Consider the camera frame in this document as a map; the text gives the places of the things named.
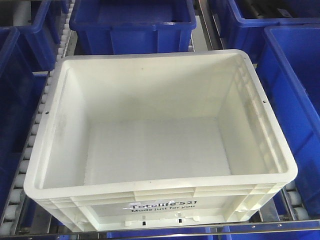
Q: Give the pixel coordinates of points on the white plastic tote bin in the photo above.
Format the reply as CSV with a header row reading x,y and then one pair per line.
x,y
157,140

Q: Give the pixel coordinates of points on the blue bin behind centre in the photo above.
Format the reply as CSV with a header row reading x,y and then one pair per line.
x,y
116,27

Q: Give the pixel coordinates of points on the blue bin right far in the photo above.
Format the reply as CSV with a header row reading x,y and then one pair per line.
x,y
241,23

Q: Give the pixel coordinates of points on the blue bin left near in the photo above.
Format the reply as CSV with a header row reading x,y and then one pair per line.
x,y
20,92

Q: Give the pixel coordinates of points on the blue bin left far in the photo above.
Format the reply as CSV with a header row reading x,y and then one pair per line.
x,y
39,23

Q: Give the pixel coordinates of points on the blue bin right near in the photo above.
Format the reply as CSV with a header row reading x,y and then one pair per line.
x,y
289,70

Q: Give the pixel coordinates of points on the right white roller track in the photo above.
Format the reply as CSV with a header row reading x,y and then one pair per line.
x,y
294,203

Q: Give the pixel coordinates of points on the metal shelf front rail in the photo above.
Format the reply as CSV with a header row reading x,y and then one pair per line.
x,y
281,230

